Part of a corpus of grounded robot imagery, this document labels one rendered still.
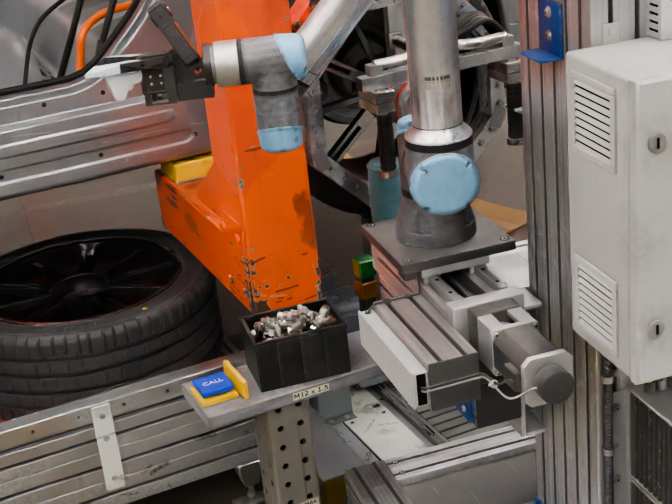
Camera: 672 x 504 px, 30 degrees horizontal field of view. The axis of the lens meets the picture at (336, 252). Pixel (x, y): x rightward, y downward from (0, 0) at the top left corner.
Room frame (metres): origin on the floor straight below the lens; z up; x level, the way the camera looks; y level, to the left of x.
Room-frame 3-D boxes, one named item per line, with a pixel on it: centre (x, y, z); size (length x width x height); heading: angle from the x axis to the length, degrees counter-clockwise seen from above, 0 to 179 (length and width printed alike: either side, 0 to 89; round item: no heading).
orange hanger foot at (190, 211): (2.90, 0.28, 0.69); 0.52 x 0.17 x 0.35; 23
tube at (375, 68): (2.82, -0.16, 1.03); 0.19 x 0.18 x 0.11; 23
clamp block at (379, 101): (2.71, -0.13, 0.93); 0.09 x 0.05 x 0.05; 23
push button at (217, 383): (2.29, 0.28, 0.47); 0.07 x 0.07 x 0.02; 23
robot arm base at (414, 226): (2.16, -0.19, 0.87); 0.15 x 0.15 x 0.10
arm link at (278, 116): (2.04, 0.07, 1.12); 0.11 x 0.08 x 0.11; 2
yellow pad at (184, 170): (3.06, 0.34, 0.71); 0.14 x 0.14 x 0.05; 23
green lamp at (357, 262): (2.44, -0.06, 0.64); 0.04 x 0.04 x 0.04; 23
